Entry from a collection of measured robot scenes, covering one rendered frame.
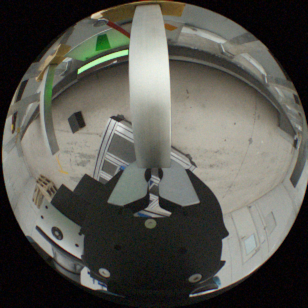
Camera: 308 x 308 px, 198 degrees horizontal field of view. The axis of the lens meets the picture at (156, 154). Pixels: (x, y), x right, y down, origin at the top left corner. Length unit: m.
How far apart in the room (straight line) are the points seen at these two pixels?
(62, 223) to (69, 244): 0.05
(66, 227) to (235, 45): 0.55
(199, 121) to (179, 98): 0.29
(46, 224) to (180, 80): 1.13
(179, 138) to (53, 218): 1.05
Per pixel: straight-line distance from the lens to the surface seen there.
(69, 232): 0.26
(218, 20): 0.50
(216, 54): 0.34
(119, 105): 1.00
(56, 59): 0.31
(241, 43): 0.30
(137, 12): 0.16
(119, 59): 0.28
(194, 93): 1.00
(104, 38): 0.27
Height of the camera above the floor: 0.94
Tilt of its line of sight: 61 degrees down
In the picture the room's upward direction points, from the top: 178 degrees counter-clockwise
